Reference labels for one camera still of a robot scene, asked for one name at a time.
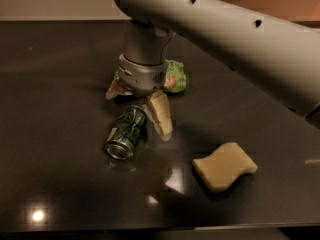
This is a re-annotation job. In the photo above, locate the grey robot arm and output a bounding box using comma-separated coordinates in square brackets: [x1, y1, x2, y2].
[114, 0, 320, 128]

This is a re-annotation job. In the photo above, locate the green snack bag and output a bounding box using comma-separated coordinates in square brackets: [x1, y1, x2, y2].
[114, 60, 187, 94]

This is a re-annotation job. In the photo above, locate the green soda can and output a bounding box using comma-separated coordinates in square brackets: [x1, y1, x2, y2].
[105, 105, 147, 160]

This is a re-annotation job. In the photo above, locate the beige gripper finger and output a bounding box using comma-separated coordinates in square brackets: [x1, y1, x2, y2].
[142, 90, 173, 141]
[105, 77, 132, 100]

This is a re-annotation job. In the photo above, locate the yellow wavy sponge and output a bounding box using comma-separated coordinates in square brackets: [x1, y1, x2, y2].
[192, 142, 258, 193]

